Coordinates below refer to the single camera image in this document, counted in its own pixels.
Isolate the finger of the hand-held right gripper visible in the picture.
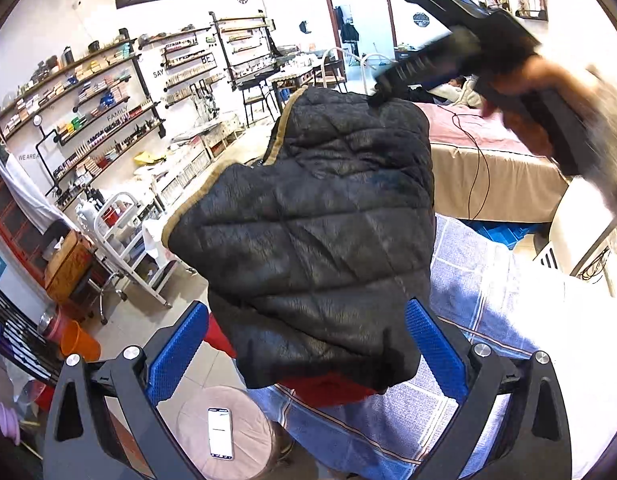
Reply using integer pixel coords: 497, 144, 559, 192
371, 30, 484, 106

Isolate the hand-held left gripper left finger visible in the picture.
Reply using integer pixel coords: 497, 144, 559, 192
43, 301, 212, 480

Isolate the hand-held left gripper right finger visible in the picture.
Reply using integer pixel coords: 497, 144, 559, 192
404, 297, 574, 480

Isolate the black quilted jacket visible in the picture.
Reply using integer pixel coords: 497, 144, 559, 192
161, 85, 436, 393

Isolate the person's right hand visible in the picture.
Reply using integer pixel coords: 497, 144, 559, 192
481, 55, 609, 161

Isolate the red framed doorway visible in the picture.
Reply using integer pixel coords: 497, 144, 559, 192
325, 0, 396, 68

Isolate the chrome swivel stool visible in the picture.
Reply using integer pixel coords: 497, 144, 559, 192
96, 280, 129, 326

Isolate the white smartphone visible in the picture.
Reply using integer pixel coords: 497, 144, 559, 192
207, 407, 235, 461

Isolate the blue checked blanket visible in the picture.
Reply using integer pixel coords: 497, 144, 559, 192
248, 212, 617, 480

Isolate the orange bucket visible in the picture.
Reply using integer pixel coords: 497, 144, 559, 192
60, 320, 102, 363

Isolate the round pink cushioned stool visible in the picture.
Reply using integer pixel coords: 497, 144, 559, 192
176, 385, 289, 480

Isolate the white trolley cart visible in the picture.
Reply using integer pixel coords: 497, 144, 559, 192
78, 192, 179, 308

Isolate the red garment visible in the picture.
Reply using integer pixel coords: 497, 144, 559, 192
202, 317, 389, 407

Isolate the cluttered work table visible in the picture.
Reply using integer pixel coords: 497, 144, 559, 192
268, 57, 349, 93

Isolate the blue plastic crate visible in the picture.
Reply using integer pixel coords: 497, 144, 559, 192
458, 217, 549, 251

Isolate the massage bed with pink cover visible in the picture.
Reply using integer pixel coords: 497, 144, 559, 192
415, 100, 571, 223

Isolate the wooden cabinet box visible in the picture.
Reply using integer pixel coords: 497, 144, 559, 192
42, 230, 96, 311

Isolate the black slatted rack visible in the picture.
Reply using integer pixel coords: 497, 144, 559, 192
0, 280, 64, 386

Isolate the black metal chair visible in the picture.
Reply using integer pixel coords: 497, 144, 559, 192
241, 82, 279, 126

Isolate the white display counter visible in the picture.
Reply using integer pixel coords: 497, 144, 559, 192
133, 120, 249, 211

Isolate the pink plastic container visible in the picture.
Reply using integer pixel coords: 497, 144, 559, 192
0, 405, 22, 446

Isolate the white standing appliance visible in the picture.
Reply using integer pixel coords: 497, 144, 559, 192
533, 180, 617, 296

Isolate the red wooden lattice cabinet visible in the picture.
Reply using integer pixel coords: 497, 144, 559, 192
0, 155, 54, 281

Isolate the white hanging cloth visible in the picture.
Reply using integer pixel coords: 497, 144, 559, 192
0, 140, 74, 231

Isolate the small wall shelf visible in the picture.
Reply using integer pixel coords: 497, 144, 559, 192
488, 0, 549, 22

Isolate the black cable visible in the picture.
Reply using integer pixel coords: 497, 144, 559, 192
451, 110, 491, 221

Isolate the pipe wall shelf with products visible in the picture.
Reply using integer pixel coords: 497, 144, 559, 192
208, 10, 282, 88

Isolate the medium pipe wall shelf unit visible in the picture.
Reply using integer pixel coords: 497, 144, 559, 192
138, 25, 226, 107

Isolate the long pipe wall shelf unit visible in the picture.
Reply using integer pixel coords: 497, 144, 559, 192
0, 35, 166, 206

